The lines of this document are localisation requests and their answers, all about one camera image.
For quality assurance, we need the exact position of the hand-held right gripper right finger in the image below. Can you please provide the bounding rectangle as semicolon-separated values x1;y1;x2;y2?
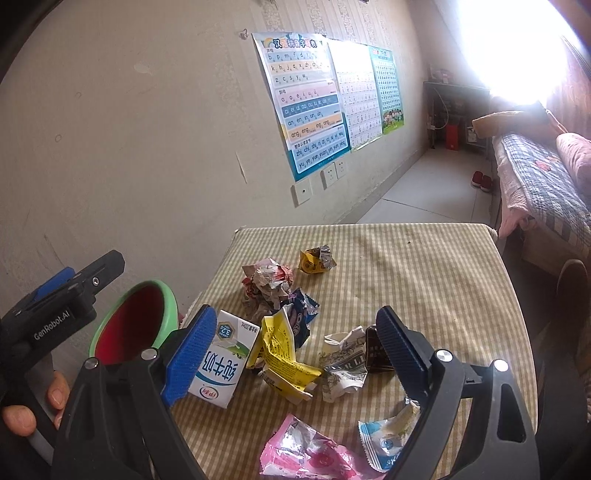
375;305;540;480

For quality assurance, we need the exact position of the white black crumpled wrapper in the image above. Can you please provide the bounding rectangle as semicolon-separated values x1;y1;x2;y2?
320;325;370;403

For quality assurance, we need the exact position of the green bin with red inside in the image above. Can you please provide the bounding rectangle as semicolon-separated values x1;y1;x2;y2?
89;279;180;366

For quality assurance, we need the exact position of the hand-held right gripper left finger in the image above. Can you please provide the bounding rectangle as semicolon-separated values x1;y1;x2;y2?
50;304;219;480

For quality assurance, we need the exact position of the silver yellow foil wrapper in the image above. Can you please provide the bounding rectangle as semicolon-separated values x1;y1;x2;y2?
298;245;338;276

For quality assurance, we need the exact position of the patterned curtain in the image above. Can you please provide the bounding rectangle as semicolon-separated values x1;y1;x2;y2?
416;0;591;139

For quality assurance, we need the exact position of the pink snack wrapper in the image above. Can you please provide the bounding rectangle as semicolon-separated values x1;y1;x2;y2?
259;414;385;480

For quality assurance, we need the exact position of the green chart wall poster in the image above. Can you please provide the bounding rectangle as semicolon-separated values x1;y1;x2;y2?
368;45;406;136

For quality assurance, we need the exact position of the person's left hand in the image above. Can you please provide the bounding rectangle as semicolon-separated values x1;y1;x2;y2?
1;371;71;437

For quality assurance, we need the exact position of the bed with checked sheet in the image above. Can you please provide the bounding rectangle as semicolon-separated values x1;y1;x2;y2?
488;131;591;274

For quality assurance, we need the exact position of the orange brown coat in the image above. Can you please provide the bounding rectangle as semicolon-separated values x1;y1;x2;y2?
472;110;551;137

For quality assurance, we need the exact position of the yellow crumpled wrapper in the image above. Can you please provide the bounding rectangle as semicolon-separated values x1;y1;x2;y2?
247;307;324;405

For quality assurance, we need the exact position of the dark desk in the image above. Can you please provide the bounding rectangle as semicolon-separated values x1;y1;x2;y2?
422;80;491;149

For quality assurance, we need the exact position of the dark brown rounded object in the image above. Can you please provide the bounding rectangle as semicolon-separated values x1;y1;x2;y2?
556;258;590;325

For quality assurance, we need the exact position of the pink quilt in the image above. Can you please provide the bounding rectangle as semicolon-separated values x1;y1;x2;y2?
556;132;591;179

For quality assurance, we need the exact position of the small white blue wrapper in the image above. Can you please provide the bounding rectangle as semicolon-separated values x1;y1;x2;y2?
358;399;422;473

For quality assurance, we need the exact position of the dark brown wrapper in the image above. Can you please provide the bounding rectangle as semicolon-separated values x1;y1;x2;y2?
365;325;398;373

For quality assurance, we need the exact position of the white chart wall poster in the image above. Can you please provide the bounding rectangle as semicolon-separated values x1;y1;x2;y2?
325;39;384;153

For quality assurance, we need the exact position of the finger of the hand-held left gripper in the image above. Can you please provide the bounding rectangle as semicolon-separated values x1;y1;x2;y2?
18;266;77;308
68;249;127;302

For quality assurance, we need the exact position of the red white crumpled wrapper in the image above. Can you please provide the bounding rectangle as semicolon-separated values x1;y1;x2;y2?
240;258;295;315

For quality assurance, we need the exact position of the white blue milk carton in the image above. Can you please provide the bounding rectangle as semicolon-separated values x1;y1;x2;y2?
187;309;260;409

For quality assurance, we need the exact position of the blue letter wall poster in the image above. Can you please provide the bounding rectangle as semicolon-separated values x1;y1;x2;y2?
252;31;352;182

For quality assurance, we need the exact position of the white wall socket with hole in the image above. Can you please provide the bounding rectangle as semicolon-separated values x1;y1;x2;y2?
290;181;314;208

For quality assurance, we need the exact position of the blue crumpled wrapper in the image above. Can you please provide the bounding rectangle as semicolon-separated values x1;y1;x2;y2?
277;288;321;348

